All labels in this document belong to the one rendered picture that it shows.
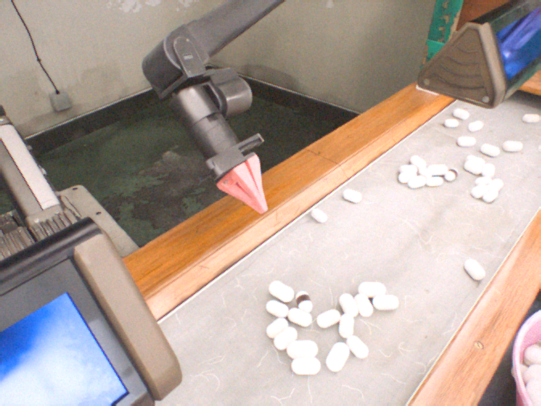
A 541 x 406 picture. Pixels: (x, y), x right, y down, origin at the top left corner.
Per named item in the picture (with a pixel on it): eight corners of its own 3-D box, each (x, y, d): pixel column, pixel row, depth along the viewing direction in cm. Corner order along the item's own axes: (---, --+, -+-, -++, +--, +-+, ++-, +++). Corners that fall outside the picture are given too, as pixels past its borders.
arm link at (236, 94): (140, 67, 61) (169, 38, 55) (196, 54, 69) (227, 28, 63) (178, 141, 63) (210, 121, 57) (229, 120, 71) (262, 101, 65)
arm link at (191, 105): (158, 106, 61) (174, 82, 56) (193, 95, 65) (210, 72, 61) (185, 145, 61) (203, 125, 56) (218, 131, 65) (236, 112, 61)
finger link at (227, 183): (297, 188, 60) (261, 135, 60) (263, 213, 56) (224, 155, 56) (275, 204, 66) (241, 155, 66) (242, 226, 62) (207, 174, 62)
